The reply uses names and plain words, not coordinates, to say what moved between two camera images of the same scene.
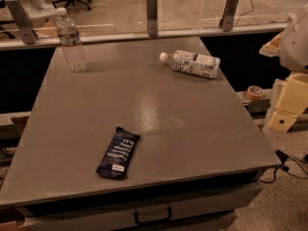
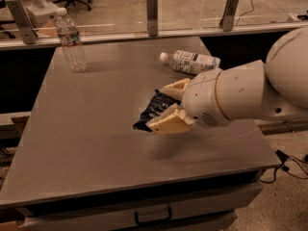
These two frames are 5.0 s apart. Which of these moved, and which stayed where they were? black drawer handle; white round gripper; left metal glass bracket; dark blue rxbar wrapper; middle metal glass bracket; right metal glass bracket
Moved: white round gripper; dark blue rxbar wrapper
Stayed: right metal glass bracket; black drawer handle; left metal glass bracket; middle metal glass bracket
